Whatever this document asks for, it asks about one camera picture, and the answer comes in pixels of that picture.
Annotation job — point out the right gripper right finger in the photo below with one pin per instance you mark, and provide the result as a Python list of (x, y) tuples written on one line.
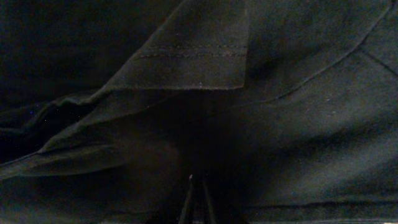
[(211, 217)]

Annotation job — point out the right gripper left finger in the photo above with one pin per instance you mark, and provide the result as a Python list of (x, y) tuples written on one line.
[(187, 209)]

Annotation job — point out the black t-shirt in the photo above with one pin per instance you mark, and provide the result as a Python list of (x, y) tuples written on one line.
[(288, 110)]

